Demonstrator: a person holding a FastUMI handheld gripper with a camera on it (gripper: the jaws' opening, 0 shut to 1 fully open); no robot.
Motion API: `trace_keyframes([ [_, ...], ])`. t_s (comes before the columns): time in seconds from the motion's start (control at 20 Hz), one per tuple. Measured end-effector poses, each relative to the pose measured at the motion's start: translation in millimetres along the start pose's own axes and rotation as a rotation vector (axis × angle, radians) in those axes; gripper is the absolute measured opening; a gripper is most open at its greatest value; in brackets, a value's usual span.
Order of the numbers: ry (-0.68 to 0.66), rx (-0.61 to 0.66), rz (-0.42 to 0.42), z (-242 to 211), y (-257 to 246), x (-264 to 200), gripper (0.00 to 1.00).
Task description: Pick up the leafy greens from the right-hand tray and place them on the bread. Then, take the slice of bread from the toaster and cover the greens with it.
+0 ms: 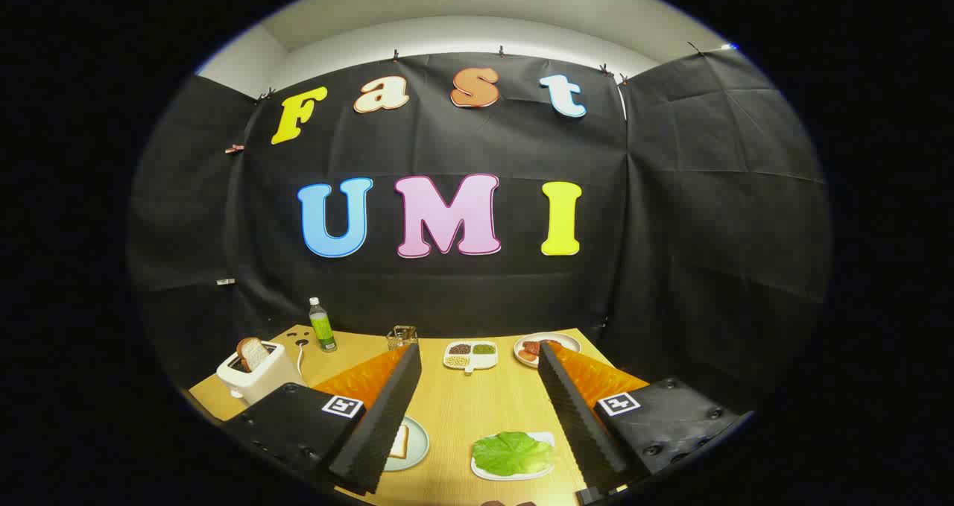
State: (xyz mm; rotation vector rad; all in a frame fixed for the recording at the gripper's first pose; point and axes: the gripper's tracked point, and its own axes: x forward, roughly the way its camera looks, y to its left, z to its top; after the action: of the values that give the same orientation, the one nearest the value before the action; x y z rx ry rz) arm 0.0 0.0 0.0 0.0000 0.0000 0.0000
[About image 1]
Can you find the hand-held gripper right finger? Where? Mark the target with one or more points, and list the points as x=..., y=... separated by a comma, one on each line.
x=581, y=424

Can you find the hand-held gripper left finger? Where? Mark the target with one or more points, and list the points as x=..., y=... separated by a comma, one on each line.
x=380, y=424

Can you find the green lettuce leaf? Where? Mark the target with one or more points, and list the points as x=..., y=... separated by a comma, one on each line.
x=513, y=454

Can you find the plain toast bread slice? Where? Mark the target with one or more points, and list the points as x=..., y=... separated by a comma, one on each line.
x=255, y=353

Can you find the bread slice under ham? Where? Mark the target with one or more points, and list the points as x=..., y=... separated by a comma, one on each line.
x=400, y=443

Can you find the white square plate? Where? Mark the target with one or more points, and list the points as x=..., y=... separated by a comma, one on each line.
x=548, y=437

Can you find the pale green round plate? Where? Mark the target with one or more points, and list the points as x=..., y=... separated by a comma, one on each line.
x=419, y=443

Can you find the white round plate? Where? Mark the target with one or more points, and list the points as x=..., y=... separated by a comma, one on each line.
x=568, y=340

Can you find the brown meat steak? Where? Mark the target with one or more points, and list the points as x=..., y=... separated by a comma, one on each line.
x=533, y=346

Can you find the green label plastic bottle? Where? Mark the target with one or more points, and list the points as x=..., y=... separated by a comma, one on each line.
x=323, y=331

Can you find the white divided dish of beans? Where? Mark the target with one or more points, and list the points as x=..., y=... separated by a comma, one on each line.
x=469, y=357

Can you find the white toaster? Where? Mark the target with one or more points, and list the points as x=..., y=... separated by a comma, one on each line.
x=261, y=383

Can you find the black backdrop cloth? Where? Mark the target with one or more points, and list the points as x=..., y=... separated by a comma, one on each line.
x=447, y=305

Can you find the row of black clips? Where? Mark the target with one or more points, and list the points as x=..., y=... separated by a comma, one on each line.
x=395, y=56

